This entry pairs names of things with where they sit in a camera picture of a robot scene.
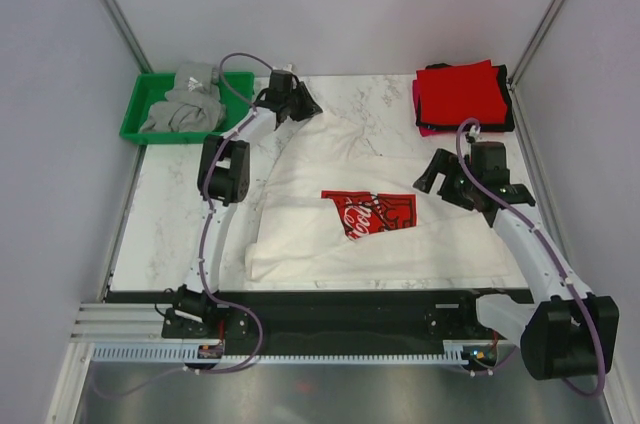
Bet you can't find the pink folded t-shirt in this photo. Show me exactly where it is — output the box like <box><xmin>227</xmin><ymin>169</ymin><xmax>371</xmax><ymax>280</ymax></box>
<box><xmin>412</xmin><ymin>79</ymin><xmax>468</xmax><ymax>137</ymax></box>

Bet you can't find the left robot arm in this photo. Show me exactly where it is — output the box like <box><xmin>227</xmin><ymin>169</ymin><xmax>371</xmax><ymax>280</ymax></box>
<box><xmin>162</xmin><ymin>70</ymin><xmax>322</xmax><ymax>339</ymax></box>

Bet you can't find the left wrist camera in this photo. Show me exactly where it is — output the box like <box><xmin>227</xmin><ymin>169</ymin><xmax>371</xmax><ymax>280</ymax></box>
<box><xmin>273</xmin><ymin>63</ymin><xmax>296</xmax><ymax>74</ymax></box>

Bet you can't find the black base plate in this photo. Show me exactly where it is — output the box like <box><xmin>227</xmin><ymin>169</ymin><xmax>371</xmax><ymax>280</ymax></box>
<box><xmin>159</xmin><ymin>288</ymin><xmax>516</xmax><ymax>358</ymax></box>

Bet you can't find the aluminium frame post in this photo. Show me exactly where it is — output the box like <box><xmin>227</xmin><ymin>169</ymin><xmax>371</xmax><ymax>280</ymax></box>
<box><xmin>508</xmin><ymin>0</ymin><xmax>567</xmax><ymax>87</ymax></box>
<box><xmin>100</xmin><ymin>0</ymin><xmax>152</xmax><ymax>73</ymax></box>

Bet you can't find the white Coca-Cola t-shirt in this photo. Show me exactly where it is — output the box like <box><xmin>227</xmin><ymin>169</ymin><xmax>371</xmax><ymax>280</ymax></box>
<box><xmin>246</xmin><ymin>113</ymin><xmax>513</xmax><ymax>284</ymax></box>

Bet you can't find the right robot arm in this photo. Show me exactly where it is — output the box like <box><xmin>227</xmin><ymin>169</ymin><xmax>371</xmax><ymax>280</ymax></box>
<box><xmin>413</xmin><ymin>141</ymin><xmax>619</xmax><ymax>383</ymax></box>

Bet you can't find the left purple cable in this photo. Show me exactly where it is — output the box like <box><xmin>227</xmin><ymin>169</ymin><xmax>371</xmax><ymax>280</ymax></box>
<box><xmin>182</xmin><ymin>51</ymin><xmax>281</xmax><ymax>375</ymax></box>

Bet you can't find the left aluminium frame post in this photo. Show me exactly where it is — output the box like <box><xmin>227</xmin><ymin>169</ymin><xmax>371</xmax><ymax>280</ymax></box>
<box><xmin>100</xmin><ymin>0</ymin><xmax>152</xmax><ymax>73</ymax></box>

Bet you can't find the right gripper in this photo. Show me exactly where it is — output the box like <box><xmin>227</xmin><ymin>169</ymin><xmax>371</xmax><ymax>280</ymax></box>
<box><xmin>414</xmin><ymin>148</ymin><xmax>482</xmax><ymax>212</ymax></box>

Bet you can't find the front aluminium rail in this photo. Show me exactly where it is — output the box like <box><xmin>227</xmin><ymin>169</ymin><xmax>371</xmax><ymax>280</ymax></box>
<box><xmin>69</xmin><ymin>301</ymin><xmax>171</xmax><ymax>345</ymax></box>

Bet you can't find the grey t-shirt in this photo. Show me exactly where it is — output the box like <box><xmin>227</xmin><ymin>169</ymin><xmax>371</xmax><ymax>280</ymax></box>
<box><xmin>139</xmin><ymin>62</ymin><xmax>227</xmax><ymax>133</ymax></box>

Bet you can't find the right aluminium frame post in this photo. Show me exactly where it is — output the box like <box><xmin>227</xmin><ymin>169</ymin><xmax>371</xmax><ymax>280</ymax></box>
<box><xmin>508</xmin><ymin>0</ymin><xmax>567</xmax><ymax>87</ymax></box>

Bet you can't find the white slotted cable duct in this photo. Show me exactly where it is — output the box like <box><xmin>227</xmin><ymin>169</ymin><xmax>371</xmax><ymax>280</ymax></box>
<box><xmin>91</xmin><ymin>343</ymin><xmax>470</xmax><ymax>366</ymax></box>

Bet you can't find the red folded t-shirt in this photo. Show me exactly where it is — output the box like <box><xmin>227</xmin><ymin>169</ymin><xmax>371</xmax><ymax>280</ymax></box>
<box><xmin>415</xmin><ymin>59</ymin><xmax>507</xmax><ymax>126</ymax></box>

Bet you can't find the green plastic tray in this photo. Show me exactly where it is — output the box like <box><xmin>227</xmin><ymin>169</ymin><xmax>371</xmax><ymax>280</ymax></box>
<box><xmin>120</xmin><ymin>71</ymin><xmax>255</xmax><ymax>146</ymax></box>

